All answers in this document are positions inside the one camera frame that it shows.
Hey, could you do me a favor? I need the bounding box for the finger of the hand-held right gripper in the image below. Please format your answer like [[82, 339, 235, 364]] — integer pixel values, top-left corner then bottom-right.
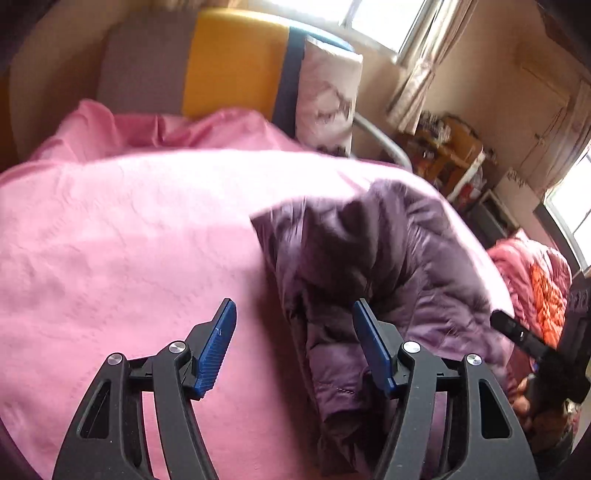
[[489, 309, 558, 361]]

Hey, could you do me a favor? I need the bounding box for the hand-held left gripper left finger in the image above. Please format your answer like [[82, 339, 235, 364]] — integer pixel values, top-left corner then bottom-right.
[[52, 298, 238, 480]]

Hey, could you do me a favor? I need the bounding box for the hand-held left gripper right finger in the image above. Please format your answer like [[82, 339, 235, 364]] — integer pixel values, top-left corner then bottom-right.
[[352, 298, 541, 480]]

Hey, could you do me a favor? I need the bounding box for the purple quilted puffer jacket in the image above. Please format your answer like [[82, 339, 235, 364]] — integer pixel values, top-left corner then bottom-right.
[[249, 179, 518, 478]]

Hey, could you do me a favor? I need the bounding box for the person's right hand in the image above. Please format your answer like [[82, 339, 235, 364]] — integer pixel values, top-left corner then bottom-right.
[[512, 376, 537, 428]]

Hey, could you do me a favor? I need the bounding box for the pink orange quilt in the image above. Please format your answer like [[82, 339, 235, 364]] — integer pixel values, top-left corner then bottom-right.
[[487, 233, 573, 347]]

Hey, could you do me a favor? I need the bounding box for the side window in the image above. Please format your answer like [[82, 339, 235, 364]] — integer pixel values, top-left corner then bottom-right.
[[545, 152, 591, 273]]

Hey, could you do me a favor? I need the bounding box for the pink bed sheet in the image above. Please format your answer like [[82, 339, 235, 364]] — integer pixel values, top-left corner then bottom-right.
[[0, 99, 515, 480]]

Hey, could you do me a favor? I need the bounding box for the cluttered wooden desk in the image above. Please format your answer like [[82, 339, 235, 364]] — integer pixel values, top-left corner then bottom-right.
[[406, 115, 485, 197]]

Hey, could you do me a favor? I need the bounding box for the light patterned curtain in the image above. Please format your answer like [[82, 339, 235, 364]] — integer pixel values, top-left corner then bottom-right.
[[385, 0, 467, 134]]

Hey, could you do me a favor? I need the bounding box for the white printed pillow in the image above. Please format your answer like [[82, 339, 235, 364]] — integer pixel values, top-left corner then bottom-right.
[[294, 37, 365, 158]]

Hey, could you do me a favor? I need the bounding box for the grey yellow blue headboard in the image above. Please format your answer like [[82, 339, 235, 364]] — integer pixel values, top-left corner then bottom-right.
[[95, 7, 356, 139]]

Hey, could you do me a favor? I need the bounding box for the orange wooden wardrobe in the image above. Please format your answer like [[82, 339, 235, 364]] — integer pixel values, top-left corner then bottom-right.
[[0, 74, 14, 160]]

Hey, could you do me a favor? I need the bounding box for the bright window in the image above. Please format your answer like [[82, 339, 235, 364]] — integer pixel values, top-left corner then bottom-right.
[[342, 0, 435, 54]]

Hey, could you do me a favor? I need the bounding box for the grey metal bed rail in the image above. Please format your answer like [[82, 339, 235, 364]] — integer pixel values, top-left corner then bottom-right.
[[353, 114, 413, 172]]

